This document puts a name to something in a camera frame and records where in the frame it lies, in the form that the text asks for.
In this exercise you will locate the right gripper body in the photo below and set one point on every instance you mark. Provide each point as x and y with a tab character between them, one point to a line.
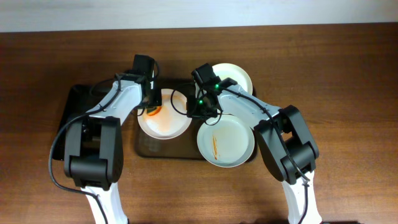
196	112

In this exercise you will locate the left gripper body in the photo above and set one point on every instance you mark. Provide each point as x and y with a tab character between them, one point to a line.
154	101

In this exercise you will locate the orange green sponge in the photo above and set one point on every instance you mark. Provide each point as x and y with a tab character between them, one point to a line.
153	110

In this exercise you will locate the white plate with stain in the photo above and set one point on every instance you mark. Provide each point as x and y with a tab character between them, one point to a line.
166	123

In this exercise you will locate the light green plate with stain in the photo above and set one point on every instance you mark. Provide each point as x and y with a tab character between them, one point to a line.
226	142

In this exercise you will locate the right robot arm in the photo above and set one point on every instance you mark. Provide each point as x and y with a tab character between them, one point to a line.
287	147

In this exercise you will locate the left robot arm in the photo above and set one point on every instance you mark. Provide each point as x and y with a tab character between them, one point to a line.
97	176

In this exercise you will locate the brown tray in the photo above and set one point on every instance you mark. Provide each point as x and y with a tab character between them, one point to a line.
150	147

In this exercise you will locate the black tray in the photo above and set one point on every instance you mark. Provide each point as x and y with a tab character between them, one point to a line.
80	99

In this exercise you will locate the cream plate at back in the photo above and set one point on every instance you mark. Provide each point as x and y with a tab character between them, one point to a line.
229	70

